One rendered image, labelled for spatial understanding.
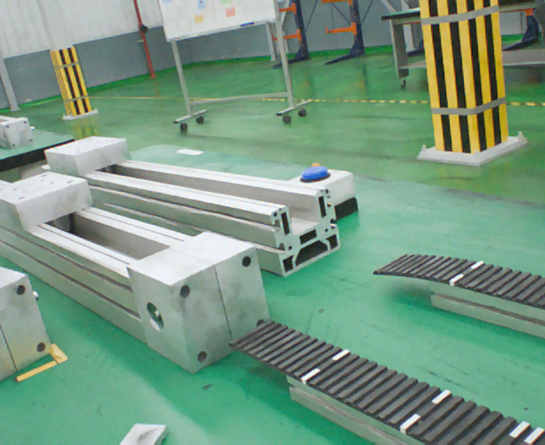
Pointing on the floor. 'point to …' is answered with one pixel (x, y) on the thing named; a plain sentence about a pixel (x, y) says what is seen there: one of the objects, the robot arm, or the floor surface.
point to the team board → (233, 20)
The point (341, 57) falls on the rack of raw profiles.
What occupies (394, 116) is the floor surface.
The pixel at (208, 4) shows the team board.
